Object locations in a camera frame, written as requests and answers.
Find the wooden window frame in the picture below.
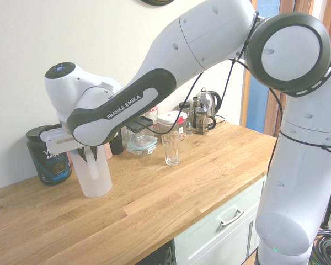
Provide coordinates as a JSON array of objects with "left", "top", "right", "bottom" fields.
[{"left": 240, "top": 0, "right": 331, "bottom": 137}]

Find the white cabinet drawer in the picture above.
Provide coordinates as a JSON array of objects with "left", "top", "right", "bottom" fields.
[{"left": 173, "top": 176, "right": 267, "bottom": 265}]

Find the translucent jug with blue lid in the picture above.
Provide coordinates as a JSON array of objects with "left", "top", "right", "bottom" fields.
[{"left": 67, "top": 144, "right": 113, "bottom": 199}]

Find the cereal container white red lid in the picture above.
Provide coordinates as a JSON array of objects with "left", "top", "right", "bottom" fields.
[{"left": 156, "top": 111, "right": 188, "bottom": 136}]

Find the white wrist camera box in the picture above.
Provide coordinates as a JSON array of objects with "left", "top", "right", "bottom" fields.
[{"left": 39, "top": 127, "right": 65, "bottom": 142}]

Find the clear faceted glass tumbler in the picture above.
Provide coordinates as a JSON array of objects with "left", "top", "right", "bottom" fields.
[{"left": 161, "top": 132, "right": 181, "bottom": 167}]

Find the glass French press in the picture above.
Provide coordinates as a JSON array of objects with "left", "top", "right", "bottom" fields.
[{"left": 194, "top": 92, "right": 217, "bottom": 136}]

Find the clear glass mug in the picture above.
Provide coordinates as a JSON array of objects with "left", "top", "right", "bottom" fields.
[{"left": 185, "top": 108, "right": 196, "bottom": 136}]

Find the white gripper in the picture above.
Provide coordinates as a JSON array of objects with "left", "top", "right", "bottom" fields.
[{"left": 47, "top": 134, "right": 98, "bottom": 164}]

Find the chrome electric kettle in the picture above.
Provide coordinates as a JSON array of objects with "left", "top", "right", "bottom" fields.
[{"left": 193, "top": 87, "right": 223, "bottom": 123}]

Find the black protein powder tub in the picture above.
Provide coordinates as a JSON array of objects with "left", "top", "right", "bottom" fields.
[{"left": 25, "top": 125, "right": 73, "bottom": 187}]

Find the black shaker bottle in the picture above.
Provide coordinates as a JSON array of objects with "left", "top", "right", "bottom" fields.
[{"left": 110, "top": 131, "right": 125, "bottom": 156}]

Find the black dishwasher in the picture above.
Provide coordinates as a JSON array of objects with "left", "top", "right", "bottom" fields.
[{"left": 138, "top": 238, "right": 176, "bottom": 265}]

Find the silver drawer handle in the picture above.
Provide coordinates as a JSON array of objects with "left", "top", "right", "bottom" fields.
[{"left": 216, "top": 208, "right": 245, "bottom": 228}]

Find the tall jar red gingham lid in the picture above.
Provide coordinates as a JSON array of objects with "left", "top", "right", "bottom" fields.
[{"left": 147, "top": 105, "right": 159, "bottom": 132}]

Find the coiled floor cable bundle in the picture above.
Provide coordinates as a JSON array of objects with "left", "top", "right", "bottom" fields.
[{"left": 309, "top": 229, "right": 331, "bottom": 265}]

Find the glass container teal lid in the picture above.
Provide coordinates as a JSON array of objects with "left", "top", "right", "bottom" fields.
[{"left": 125, "top": 135, "right": 159, "bottom": 158}]

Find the square container black lid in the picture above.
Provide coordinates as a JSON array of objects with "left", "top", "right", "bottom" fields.
[{"left": 125, "top": 115, "right": 154, "bottom": 142}]

